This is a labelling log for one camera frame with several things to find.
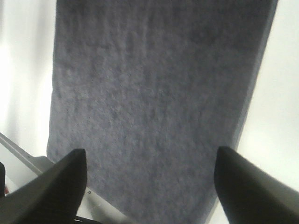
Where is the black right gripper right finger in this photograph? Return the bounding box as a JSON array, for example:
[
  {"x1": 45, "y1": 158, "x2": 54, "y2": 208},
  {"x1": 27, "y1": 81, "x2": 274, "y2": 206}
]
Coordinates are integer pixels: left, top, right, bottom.
[{"x1": 214, "y1": 147, "x2": 299, "y2": 224}]

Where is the dark navy towel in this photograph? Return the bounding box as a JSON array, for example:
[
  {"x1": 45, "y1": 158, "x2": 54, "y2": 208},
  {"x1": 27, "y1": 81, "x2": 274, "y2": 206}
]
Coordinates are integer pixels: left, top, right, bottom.
[{"x1": 47, "y1": 0, "x2": 277, "y2": 224}]

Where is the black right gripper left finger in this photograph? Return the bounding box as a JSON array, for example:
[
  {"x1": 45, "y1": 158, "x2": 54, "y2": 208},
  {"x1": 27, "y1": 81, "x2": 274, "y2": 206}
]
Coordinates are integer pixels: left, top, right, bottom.
[{"x1": 0, "y1": 149, "x2": 87, "y2": 224}]

